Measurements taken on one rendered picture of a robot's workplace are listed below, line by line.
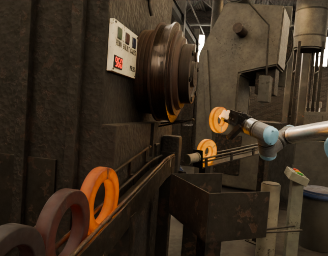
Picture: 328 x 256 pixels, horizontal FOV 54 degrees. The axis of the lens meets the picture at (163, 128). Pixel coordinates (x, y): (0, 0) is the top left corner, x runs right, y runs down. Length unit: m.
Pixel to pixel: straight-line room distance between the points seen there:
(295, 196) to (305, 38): 8.34
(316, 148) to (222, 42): 1.76
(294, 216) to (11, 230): 1.91
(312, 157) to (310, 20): 7.21
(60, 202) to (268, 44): 3.63
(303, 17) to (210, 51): 6.37
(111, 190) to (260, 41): 3.51
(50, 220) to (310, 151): 3.13
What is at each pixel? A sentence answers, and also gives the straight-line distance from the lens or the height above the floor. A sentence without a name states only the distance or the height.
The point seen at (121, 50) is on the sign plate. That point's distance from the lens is 1.25.
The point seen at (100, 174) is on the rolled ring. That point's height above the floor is 0.76.
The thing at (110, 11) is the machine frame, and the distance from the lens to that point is 1.21.
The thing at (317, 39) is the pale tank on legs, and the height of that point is 3.22.
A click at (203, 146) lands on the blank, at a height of 0.74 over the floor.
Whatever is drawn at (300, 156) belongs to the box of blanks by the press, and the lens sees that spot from 3.55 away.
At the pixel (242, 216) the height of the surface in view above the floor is 0.65.
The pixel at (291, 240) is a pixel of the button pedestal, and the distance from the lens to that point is 2.32.
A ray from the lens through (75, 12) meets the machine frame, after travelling 1.22.
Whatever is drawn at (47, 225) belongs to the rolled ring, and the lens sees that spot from 0.69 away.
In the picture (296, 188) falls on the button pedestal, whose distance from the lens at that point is 2.24.
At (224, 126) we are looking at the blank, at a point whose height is 0.87.
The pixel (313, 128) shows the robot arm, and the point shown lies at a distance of 1.65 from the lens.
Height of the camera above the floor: 0.93
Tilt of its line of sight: 3 degrees down
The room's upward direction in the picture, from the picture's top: 4 degrees clockwise
